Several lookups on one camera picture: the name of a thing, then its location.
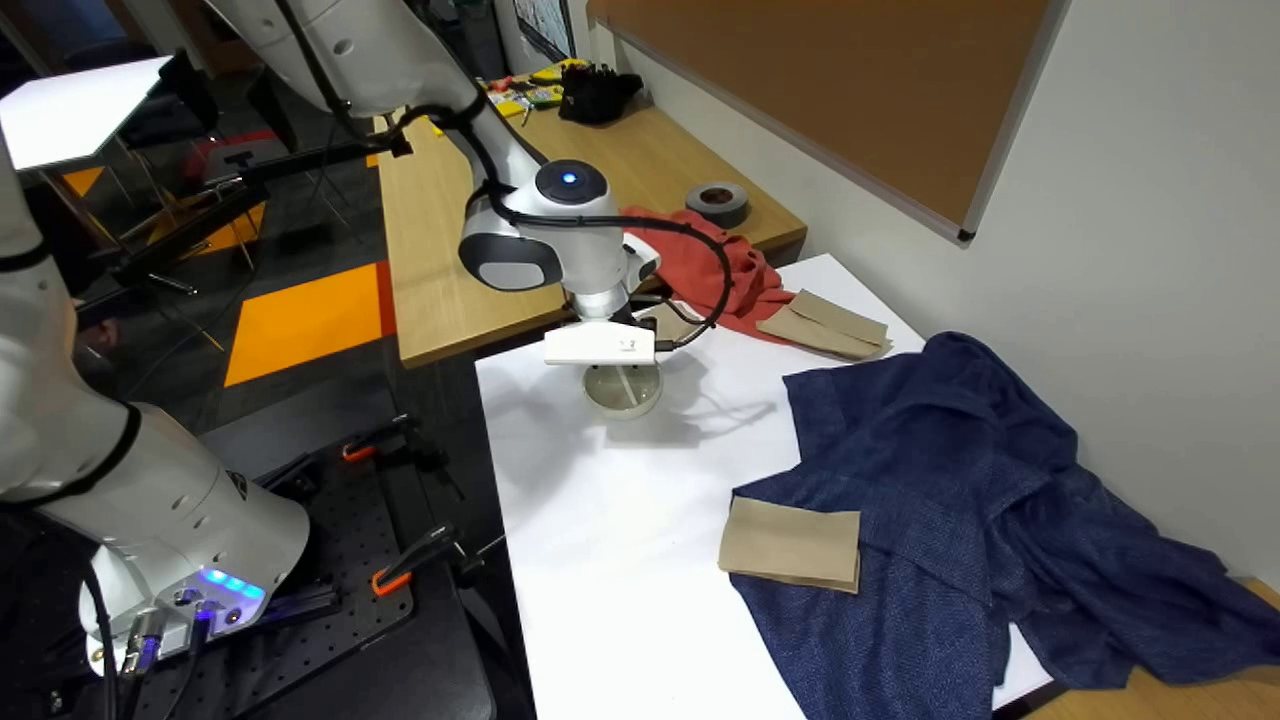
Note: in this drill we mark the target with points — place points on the yellow tools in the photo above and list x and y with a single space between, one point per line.
524 85

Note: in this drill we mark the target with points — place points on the grey duct tape roll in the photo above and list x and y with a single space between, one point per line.
716 206

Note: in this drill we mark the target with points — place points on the black tripod stand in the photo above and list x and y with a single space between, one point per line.
201 220

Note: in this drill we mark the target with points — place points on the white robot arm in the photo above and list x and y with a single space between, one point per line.
374 55

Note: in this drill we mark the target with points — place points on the black bundle on desk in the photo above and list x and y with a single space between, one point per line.
596 94

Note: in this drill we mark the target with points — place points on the light grey wrist camera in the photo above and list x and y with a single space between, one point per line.
600 347

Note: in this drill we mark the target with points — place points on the blue cloth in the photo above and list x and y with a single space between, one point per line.
961 507

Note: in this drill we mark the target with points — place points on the red cloth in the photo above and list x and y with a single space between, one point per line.
715 273

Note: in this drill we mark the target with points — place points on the black perforated mounting board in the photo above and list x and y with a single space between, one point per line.
332 612

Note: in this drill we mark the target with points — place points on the cork pin board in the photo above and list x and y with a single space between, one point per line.
852 94

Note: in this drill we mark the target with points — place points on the white square panel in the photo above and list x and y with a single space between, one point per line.
82 109

